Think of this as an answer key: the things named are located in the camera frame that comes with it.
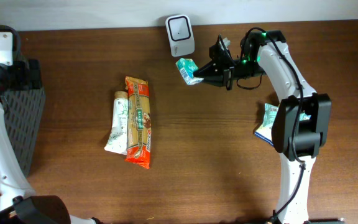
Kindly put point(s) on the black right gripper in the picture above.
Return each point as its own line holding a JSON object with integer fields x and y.
{"x": 227, "y": 70}

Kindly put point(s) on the small teal tissue pack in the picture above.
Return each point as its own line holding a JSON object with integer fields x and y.
{"x": 187, "y": 67}

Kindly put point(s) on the teal wet wipes pouch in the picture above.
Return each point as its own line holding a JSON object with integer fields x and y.
{"x": 269, "y": 116}

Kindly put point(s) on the orange spaghetti package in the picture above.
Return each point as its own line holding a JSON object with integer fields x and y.
{"x": 139, "y": 125}

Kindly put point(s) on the white tube with cork cap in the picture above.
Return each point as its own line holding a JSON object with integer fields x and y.
{"x": 117, "y": 141}

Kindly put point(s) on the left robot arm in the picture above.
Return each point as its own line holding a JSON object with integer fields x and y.
{"x": 18, "y": 201}

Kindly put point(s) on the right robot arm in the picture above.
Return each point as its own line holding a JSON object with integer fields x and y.
{"x": 300, "y": 127}

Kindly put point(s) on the white barcode scanner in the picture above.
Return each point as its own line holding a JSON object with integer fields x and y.
{"x": 180, "y": 35}

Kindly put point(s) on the grey plastic basket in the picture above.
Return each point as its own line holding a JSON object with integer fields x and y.
{"x": 22, "y": 95}

